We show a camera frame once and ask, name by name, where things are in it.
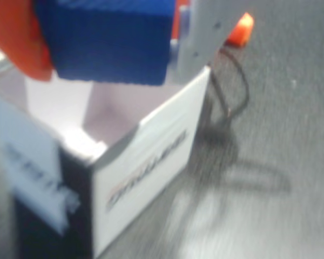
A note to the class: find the white cardboard box with print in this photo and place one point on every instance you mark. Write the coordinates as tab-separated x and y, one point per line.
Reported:
148	162

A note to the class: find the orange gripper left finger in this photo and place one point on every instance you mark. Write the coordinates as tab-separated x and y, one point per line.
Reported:
13	37

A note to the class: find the blue cube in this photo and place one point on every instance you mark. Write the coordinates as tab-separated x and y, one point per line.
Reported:
108	40

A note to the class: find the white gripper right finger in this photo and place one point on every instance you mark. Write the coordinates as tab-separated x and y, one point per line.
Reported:
202	29

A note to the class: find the small orange wedge piece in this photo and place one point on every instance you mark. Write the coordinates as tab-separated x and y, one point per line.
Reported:
241	31

